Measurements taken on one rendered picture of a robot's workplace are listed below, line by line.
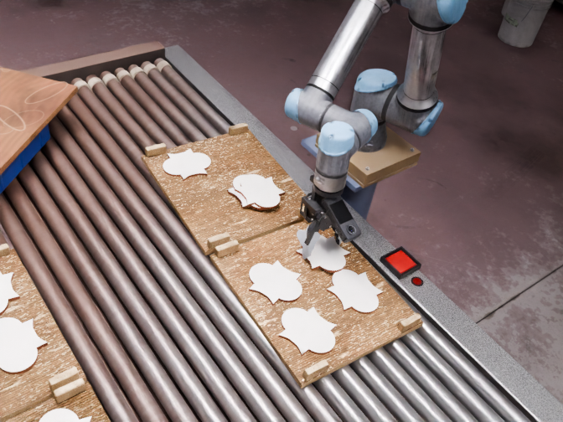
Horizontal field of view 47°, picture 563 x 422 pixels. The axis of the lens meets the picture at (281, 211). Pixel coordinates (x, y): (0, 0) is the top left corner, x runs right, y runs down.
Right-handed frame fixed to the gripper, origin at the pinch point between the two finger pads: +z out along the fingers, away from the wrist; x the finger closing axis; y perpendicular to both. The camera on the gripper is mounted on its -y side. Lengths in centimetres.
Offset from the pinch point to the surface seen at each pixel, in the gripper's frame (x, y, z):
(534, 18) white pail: -317, 171, 60
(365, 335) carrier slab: 5.4, -24.7, 3.1
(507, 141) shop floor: -217, 95, 89
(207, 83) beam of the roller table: -12, 84, -2
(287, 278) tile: 12.7, -3.0, 0.7
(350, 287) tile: 0.6, -12.4, 1.3
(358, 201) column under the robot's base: -39, 30, 21
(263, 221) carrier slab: 7.3, 16.9, 0.2
